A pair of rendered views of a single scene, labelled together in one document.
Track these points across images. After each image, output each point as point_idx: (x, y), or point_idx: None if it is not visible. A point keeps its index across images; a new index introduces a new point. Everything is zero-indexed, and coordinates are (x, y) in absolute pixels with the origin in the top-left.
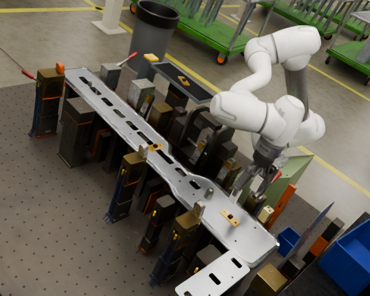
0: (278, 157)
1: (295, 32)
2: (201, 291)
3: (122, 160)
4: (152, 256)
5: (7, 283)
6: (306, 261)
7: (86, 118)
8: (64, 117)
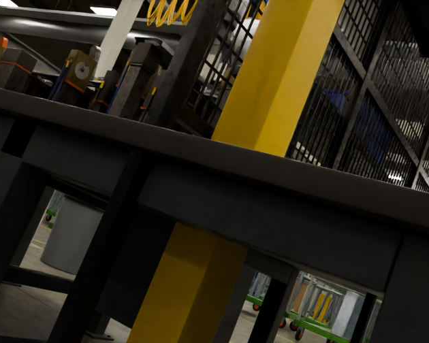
0: (240, 12)
1: (247, 19)
2: (165, 52)
3: (69, 54)
4: None
5: None
6: None
7: (26, 62)
8: None
